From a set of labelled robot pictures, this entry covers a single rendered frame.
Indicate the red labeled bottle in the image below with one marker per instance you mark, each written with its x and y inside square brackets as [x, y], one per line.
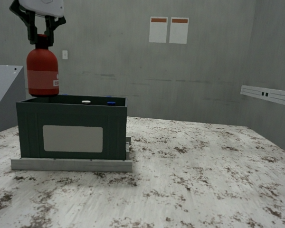
[42, 70]

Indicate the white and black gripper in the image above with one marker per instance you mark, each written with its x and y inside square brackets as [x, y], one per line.
[48, 9]

